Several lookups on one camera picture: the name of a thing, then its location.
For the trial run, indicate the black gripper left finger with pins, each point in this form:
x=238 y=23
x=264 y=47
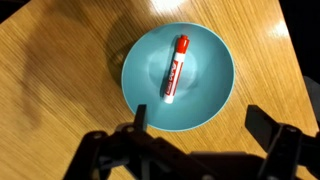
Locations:
x=140 y=116

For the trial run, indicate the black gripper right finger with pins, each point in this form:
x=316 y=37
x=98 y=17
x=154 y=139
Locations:
x=258 y=121

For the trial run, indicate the red and white marker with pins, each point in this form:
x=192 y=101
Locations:
x=175 y=70

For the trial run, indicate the teal plastic bowl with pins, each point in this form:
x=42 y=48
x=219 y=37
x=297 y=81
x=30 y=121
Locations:
x=206 y=83

